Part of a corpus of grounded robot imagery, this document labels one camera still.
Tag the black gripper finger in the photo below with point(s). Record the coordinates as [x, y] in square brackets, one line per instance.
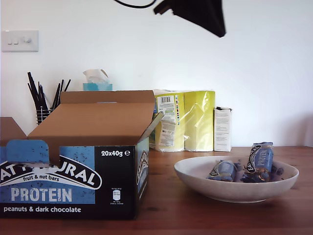
[205, 14]

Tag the blue snack bar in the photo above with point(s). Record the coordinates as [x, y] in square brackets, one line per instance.
[222, 170]
[260, 159]

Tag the black blue snackbar carton box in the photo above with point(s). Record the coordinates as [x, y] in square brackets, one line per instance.
[73, 183]

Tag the small white carton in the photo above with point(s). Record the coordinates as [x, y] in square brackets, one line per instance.
[222, 132]

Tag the teal tissue box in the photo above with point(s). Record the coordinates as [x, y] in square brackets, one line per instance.
[97, 86]

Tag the white plate with blue flowers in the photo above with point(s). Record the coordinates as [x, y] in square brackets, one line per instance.
[195, 181]

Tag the yellow paper towel pack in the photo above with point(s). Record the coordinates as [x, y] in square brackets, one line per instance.
[195, 117]

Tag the black drinking straw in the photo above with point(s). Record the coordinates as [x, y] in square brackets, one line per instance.
[35, 89]
[55, 95]
[41, 94]
[67, 85]
[33, 94]
[61, 85]

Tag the white wall light switch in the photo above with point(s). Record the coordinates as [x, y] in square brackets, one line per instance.
[19, 46]

